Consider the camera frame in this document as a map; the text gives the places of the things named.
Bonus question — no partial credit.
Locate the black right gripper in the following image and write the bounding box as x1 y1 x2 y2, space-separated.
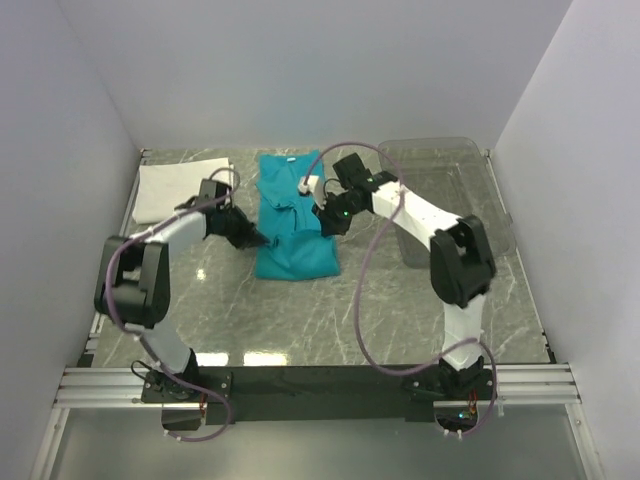
312 191 365 238

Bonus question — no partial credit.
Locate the teal t shirt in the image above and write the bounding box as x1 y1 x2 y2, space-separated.
255 150 341 281

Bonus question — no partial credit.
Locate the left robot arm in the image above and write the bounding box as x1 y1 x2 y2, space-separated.
94 203 269 402

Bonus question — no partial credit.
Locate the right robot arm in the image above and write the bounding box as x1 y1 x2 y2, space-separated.
298 154 496 399

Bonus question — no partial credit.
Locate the folded white t shirt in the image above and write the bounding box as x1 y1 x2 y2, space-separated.
132 157 230 225

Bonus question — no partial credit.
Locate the clear plastic bin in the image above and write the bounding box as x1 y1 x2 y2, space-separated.
379 137 515 262

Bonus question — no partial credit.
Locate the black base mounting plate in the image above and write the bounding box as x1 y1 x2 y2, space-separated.
141 363 496 431

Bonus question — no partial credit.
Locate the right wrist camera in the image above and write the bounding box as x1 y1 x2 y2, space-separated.
298 175 326 209

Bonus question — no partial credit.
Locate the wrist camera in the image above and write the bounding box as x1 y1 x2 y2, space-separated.
298 175 326 209
196 178 232 207

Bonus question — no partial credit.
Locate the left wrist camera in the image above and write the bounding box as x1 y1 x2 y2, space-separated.
196 178 232 207

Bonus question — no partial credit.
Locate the aluminium rail frame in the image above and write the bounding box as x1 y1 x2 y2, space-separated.
30 364 605 479

